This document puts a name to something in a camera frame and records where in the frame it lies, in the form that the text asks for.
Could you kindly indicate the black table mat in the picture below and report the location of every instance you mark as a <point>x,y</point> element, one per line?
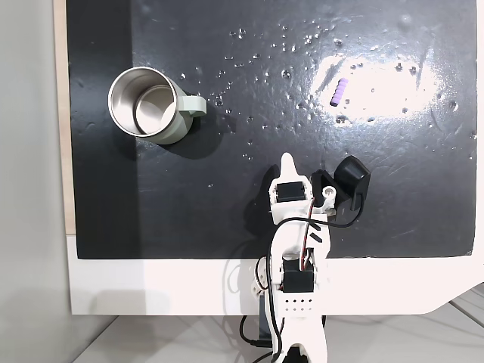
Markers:
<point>227,211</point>

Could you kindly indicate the black camera box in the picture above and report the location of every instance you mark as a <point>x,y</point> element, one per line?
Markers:
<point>353,175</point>

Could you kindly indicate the pale green steel mug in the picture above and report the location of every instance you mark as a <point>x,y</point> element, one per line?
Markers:
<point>151,102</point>

